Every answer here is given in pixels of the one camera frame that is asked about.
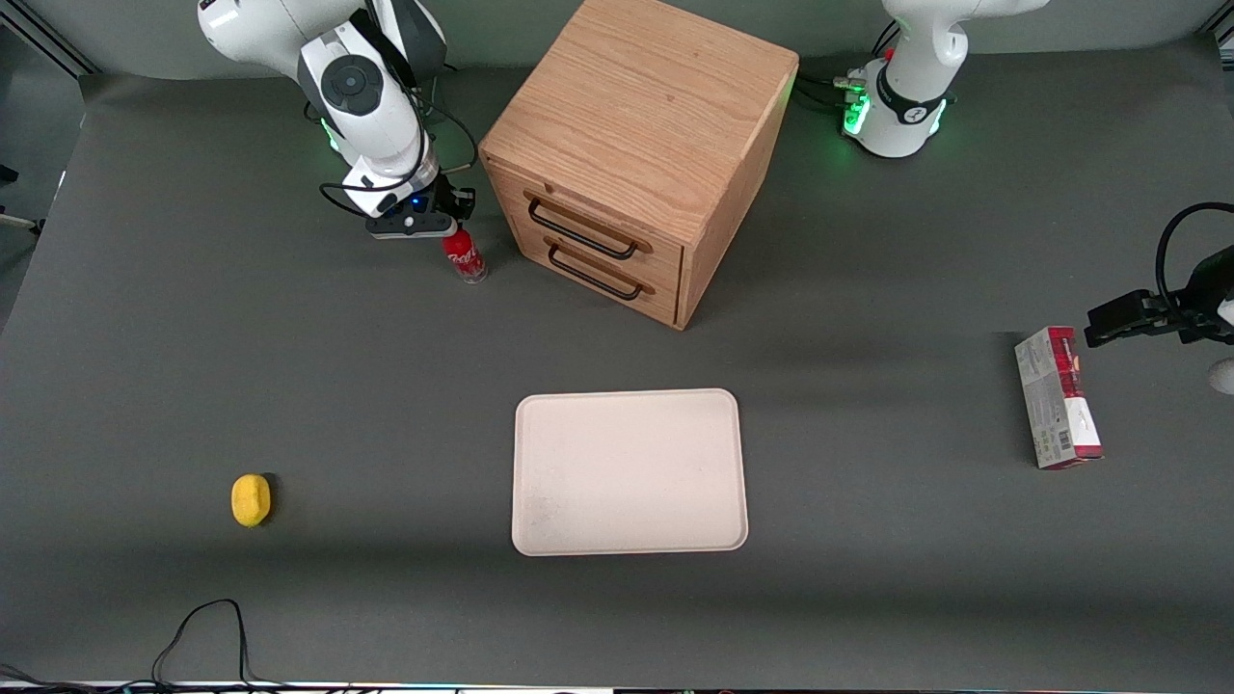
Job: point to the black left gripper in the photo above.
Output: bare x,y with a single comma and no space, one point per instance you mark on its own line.
1207,293

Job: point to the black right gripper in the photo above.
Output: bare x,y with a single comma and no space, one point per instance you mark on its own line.
449,201

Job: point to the red coke bottle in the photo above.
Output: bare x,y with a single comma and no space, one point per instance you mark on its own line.
467,258

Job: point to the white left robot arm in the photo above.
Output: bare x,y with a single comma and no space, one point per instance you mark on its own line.
906,87

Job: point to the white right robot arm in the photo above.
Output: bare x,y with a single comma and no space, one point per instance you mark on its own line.
366,116

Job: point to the beige plastic tray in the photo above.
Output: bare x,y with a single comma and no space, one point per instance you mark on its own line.
627,472

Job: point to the red plaid carton box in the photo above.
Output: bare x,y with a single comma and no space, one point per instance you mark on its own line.
1056,405

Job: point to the wooden drawer cabinet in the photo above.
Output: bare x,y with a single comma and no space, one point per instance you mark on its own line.
636,106

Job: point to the wooden drawer front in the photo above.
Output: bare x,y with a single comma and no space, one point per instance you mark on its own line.
665,260
665,304

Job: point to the yellow lemon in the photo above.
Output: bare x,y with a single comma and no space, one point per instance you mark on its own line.
251,501

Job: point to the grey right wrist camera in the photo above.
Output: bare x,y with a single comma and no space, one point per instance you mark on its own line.
405,226

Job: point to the aluminium frame profile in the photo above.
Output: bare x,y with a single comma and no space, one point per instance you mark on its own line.
48,39
1220,21

